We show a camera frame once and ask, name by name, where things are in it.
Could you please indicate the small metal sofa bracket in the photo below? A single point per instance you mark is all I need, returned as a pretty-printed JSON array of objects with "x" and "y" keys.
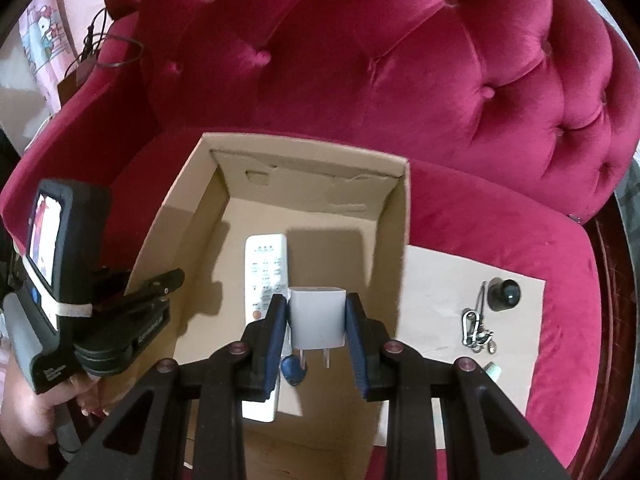
[{"x": 575, "y": 218}]

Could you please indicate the beige paper sheet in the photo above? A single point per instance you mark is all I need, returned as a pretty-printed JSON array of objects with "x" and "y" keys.
[{"x": 440, "y": 300}]

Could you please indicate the person's left hand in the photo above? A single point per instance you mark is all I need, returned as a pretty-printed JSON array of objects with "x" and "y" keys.
[{"x": 30, "y": 410}]

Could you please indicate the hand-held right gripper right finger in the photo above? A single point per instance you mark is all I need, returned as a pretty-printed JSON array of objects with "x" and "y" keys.
[{"x": 357, "y": 345}]

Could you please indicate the cartoon printed poster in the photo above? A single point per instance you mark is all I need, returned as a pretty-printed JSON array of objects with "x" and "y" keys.
[{"x": 45, "y": 30}]

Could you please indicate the red velvet tufted sofa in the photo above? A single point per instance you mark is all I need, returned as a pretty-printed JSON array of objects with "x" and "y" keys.
[{"x": 350, "y": 60}]

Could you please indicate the white charger plug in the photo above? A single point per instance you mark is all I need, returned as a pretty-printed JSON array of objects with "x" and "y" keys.
[{"x": 317, "y": 320}]

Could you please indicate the small blue teardrop piece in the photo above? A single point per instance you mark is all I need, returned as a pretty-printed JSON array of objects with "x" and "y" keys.
[{"x": 292, "y": 371}]

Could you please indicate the black glossy ball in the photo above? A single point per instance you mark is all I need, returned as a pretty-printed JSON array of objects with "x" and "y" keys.
[{"x": 504, "y": 296}]

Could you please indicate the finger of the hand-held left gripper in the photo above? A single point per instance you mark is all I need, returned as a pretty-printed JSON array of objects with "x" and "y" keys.
[{"x": 150, "y": 285}]

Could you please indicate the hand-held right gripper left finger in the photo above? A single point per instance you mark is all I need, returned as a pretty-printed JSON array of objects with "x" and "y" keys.
[{"x": 277, "y": 340}]

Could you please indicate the grey cloth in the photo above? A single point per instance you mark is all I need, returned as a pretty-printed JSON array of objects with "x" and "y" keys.
[{"x": 631, "y": 200}]

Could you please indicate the cardboard box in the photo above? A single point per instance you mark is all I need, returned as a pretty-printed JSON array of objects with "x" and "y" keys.
[{"x": 320, "y": 195}]

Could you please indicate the brown cardboard piece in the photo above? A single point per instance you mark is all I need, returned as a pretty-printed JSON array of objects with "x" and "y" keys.
[{"x": 75, "y": 80}]

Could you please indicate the white remote control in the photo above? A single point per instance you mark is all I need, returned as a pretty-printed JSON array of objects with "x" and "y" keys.
[{"x": 265, "y": 270}]

